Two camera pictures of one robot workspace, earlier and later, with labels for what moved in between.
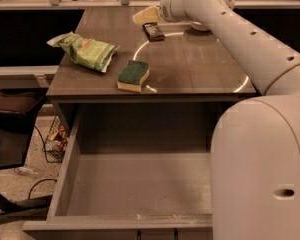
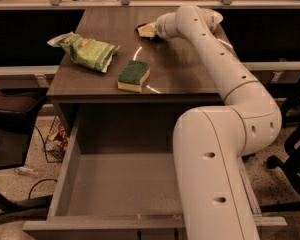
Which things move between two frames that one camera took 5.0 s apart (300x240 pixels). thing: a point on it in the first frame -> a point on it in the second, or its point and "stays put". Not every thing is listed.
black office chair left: (13, 116) stays put
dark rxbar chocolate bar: (153, 32) -> (139, 26)
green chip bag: (86, 51) stays put
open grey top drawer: (132, 171) stays put
